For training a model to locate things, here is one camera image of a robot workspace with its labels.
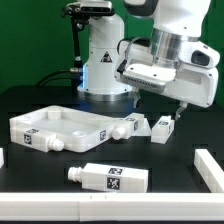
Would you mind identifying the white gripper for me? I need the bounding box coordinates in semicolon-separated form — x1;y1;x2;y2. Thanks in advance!
114;38;220;120

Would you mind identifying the white desk top tray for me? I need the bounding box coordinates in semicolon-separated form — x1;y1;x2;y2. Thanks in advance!
9;106;115;153

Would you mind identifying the white marker sheet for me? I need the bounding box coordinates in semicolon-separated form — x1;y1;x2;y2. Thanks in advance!
133;119;151;136

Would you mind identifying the white front fence bar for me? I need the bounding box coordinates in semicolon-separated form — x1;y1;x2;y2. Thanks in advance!
0;193;224;222

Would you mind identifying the black cable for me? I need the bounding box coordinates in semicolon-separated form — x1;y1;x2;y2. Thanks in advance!
35;69;83;87

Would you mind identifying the black camera stand pole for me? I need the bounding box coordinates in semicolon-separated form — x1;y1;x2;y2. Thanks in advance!
71;18;83;95

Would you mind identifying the black camera on stand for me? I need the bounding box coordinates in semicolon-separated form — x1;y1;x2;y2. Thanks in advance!
62;0;115;16

